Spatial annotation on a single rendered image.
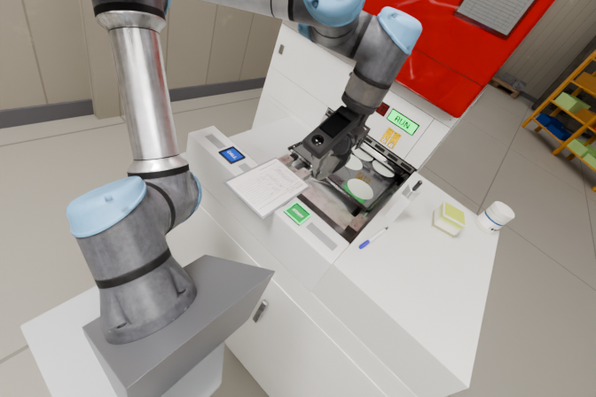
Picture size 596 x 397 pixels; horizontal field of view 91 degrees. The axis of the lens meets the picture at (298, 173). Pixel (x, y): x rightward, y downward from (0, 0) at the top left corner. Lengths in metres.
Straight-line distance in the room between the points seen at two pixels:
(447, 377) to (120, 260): 0.66
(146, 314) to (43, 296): 1.22
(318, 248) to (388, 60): 0.44
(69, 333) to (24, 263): 1.12
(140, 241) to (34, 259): 1.34
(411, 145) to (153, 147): 0.90
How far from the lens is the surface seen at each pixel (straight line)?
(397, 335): 0.76
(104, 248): 0.53
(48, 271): 1.80
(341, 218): 0.95
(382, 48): 0.53
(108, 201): 0.51
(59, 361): 0.74
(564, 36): 10.77
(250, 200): 0.75
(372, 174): 1.17
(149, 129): 0.62
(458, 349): 0.81
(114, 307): 0.56
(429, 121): 1.15
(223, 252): 1.05
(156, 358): 0.49
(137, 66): 0.63
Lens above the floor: 1.51
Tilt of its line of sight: 38 degrees down
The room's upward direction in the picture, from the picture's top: 25 degrees clockwise
